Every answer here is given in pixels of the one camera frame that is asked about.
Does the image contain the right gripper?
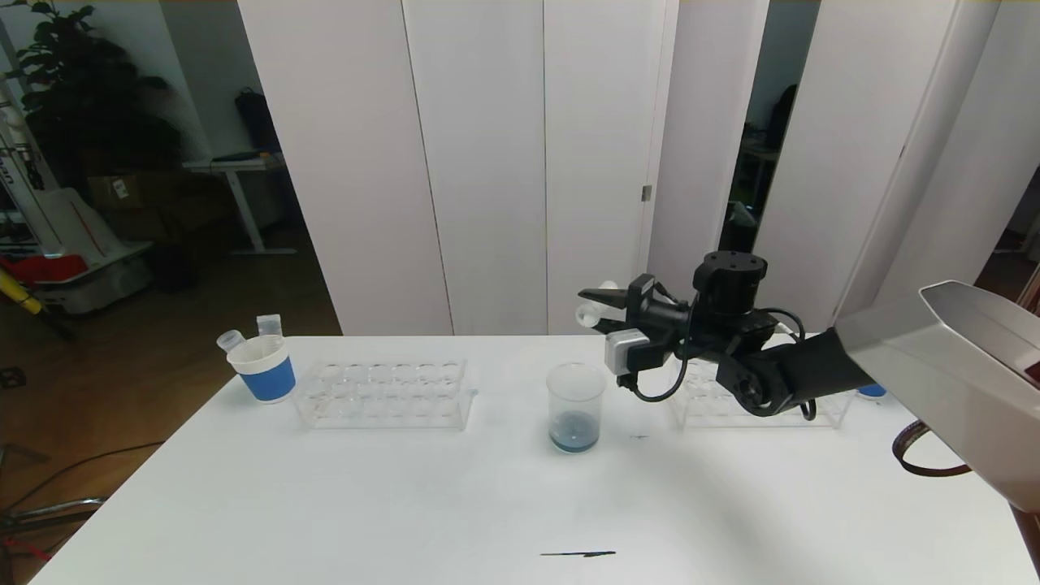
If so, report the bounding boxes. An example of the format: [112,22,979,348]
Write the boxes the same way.
[578,273,691,336]

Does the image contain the test tube with white pigment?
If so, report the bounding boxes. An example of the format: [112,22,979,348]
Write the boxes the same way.
[575,281,620,329]

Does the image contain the clear glass beaker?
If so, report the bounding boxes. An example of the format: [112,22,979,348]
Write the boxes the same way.
[545,363,606,455]

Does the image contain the clear plastic test tube rack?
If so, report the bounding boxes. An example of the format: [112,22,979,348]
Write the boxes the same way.
[671,357,854,429]
[295,359,475,431]

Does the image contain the white background desk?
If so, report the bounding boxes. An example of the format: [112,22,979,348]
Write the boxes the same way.
[185,157,297,258]

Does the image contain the black bag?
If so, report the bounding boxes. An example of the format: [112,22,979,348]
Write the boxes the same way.
[236,89,283,155]

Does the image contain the brown cardboard box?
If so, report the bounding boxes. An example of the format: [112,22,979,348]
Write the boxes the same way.
[88,173,176,212]

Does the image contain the grey storage bin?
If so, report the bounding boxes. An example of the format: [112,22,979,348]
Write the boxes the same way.
[37,258,155,314]

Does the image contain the white leaning board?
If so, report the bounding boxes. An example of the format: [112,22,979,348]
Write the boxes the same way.
[32,188,155,280]

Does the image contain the dark green potted plant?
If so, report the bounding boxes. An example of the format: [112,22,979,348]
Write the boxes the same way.
[4,0,184,196]

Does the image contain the red box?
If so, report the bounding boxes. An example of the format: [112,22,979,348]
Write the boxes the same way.
[0,254,89,284]

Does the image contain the metal stand leg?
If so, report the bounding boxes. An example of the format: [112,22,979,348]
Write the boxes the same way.
[0,497,106,537]

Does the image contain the yellow tool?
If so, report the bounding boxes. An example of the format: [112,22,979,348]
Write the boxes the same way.
[0,266,46,316]

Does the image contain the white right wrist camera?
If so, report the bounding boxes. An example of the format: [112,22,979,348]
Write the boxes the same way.
[604,328,652,376]

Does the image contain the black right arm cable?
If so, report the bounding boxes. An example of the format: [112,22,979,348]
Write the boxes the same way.
[619,325,693,404]

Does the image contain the black floor cable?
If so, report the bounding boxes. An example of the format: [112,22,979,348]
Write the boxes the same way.
[0,443,167,513]

